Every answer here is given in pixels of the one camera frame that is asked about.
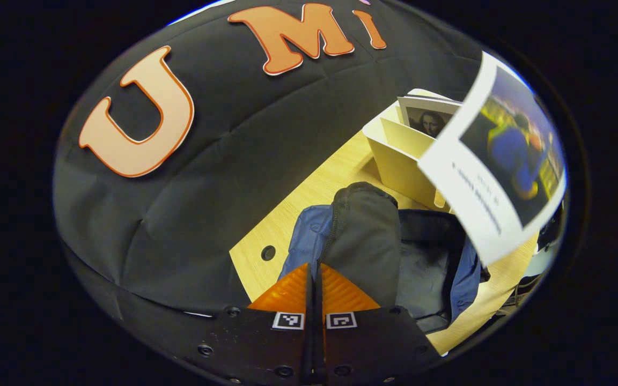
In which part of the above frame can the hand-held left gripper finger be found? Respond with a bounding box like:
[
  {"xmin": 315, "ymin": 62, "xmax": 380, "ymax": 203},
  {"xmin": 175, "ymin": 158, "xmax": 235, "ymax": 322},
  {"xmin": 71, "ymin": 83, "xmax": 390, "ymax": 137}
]
[
  {"xmin": 183, "ymin": 263, "xmax": 315, "ymax": 384},
  {"xmin": 314, "ymin": 263, "xmax": 441, "ymax": 384}
]

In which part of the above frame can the blue schoolbag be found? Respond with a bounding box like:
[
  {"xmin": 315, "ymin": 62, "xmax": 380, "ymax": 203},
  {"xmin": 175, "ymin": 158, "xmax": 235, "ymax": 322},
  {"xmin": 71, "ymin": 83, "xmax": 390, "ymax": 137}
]
[{"xmin": 277, "ymin": 181, "xmax": 492, "ymax": 334}]

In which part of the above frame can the white bookshelf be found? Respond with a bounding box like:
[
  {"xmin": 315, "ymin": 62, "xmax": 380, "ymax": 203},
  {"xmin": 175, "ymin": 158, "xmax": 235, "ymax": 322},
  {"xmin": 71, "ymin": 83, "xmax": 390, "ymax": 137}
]
[{"xmin": 362, "ymin": 88, "xmax": 462, "ymax": 210}]

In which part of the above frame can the dark cover book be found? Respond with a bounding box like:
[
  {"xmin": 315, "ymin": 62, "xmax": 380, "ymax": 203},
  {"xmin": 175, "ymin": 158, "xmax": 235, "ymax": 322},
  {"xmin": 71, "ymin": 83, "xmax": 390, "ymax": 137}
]
[{"xmin": 398, "ymin": 95, "xmax": 462, "ymax": 140}]

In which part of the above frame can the blue cover book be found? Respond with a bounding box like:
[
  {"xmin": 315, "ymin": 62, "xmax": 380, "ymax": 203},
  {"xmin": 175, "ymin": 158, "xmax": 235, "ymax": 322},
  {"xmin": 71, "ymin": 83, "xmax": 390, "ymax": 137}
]
[{"xmin": 418, "ymin": 51, "xmax": 567, "ymax": 266}]

